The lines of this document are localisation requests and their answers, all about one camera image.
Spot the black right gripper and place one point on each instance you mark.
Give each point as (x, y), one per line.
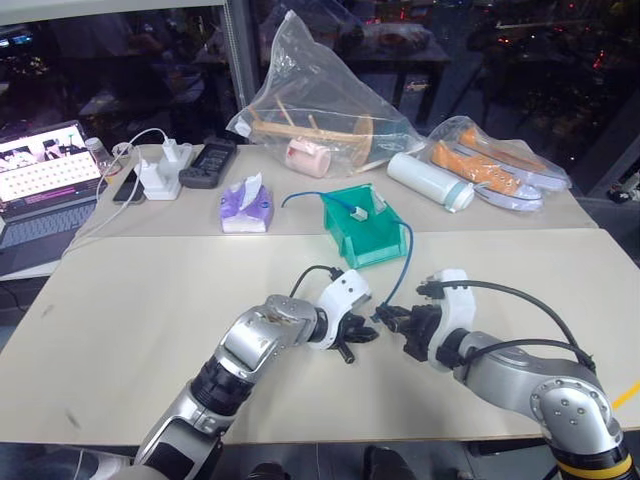
(422, 330)

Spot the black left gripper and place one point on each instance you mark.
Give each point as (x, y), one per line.
(345, 334)

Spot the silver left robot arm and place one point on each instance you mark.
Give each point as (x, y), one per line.
(250, 340)

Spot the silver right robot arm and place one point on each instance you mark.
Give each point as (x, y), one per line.
(530, 380)

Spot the green plastic bin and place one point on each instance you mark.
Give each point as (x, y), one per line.
(370, 240)

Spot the white coupler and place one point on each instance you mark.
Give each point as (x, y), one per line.
(358, 213)

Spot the white charger plug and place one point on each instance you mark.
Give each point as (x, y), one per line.
(169, 151)

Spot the dark rounded shape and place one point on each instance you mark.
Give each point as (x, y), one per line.
(382, 465)

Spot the white thermos bottle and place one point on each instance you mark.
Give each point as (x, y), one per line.
(425, 180)

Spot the orange canvas shoe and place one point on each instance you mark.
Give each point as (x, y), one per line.
(480, 172)
(505, 150)

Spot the purple tissue pack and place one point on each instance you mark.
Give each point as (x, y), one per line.
(247, 210)

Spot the pink cup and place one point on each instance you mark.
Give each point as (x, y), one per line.
(306, 157)

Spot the small clear plastic bag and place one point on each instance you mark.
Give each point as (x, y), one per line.
(500, 150)

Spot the wooden rack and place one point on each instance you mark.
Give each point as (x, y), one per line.
(310, 134)

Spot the black handheld controller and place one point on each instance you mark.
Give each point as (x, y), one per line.
(207, 165)

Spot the large clear plastic bag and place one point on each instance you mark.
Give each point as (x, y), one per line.
(320, 90)

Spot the white power strip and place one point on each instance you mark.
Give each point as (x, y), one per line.
(160, 182)

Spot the black smartphone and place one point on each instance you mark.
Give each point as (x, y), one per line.
(127, 189)

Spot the clear plastic bottle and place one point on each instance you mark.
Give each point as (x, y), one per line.
(99, 155)

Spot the open laptop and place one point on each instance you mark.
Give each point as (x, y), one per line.
(45, 190)

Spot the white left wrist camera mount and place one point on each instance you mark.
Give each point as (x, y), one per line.
(345, 292)

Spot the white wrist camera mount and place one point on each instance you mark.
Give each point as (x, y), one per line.
(457, 310)
(345, 292)

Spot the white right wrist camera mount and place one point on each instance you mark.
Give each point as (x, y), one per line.
(457, 310)

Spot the grey metal post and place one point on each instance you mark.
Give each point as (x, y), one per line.
(240, 55)

